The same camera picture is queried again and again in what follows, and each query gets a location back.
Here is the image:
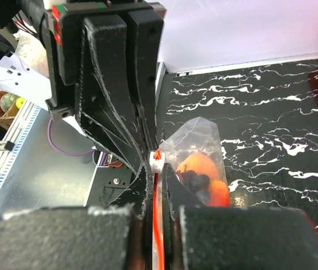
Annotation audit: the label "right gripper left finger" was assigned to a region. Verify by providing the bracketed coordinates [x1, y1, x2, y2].
[0, 164, 153, 270]

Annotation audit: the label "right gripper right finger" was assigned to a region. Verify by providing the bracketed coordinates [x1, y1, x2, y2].
[161, 164, 318, 269]

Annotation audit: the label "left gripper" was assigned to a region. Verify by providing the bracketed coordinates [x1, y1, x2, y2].
[39, 1, 166, 172]

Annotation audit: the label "black fake grapes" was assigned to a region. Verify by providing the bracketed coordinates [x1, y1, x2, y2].
[176, 170, 211, 205]

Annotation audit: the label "clear zip top bag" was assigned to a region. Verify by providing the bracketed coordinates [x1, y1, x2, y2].
[150, 116, 230, 269]

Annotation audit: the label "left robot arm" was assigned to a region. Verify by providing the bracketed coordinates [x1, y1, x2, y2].
[0, 1, 166, 172]

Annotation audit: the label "orange fake fruit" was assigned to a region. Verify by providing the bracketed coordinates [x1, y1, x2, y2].
[176, 153, 230, 207]

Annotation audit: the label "fruit basket in background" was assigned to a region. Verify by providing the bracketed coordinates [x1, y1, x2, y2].
[0, 90, 26, 120]

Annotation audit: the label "black marble mat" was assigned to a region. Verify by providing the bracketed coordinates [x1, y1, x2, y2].
[155, 53, 318, 270]

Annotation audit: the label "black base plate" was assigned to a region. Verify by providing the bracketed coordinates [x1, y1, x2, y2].
[83, 165, 135, 206]

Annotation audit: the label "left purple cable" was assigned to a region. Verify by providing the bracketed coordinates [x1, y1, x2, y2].
[47, 118, 112, 167]

